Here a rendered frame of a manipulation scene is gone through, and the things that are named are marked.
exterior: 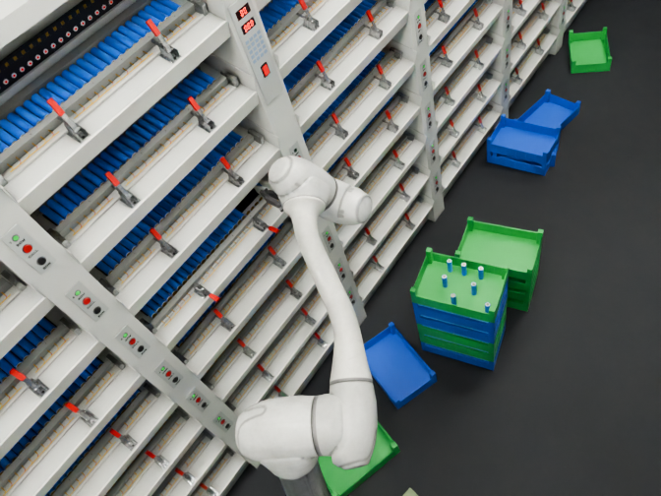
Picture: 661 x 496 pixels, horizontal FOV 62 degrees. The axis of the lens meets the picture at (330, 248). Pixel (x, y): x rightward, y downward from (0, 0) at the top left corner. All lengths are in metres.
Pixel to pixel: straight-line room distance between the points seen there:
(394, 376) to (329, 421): 1.14
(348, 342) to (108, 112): 0.72
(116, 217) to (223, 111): 0.38
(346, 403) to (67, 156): 0.77
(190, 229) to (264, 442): 0.58
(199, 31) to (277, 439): 0.93
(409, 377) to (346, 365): 1.10
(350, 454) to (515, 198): 1.88
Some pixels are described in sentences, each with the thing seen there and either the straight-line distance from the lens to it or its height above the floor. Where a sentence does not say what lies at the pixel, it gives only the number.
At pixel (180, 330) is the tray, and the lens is 1.59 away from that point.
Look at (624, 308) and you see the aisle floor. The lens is 2.54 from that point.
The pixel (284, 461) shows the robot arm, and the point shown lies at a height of 0.96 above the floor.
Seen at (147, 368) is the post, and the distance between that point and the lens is 1.58.
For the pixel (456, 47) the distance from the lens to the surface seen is 2.49.
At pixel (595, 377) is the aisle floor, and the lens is 2.38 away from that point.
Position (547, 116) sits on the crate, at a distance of 3.25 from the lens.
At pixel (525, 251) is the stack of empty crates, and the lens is 2.35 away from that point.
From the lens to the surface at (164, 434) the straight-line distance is 1.92.
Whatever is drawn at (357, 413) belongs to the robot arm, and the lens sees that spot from 1.24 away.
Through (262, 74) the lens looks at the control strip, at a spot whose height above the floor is 1.37.
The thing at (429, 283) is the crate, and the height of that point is 0.40.
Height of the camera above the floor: 2.15
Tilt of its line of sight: 51 degrees down
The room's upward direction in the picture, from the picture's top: 21 degrees counter-clockwise
